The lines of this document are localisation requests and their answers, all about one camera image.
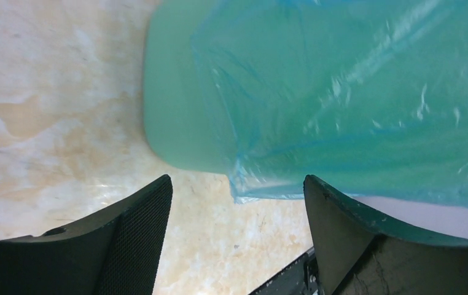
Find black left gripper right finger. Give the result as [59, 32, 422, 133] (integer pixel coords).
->
[303, 175, 468, 294]

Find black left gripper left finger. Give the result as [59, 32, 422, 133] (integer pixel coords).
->
[0, 175, 173, 294]

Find blue plastic trash bag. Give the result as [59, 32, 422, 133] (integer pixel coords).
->
[191, 1, 468, 208]

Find green plastic trash bin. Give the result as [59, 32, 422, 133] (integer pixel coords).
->
[144, 1, 226, 174]

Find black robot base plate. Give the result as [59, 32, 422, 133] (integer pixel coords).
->
[249, 247, 324, 295]

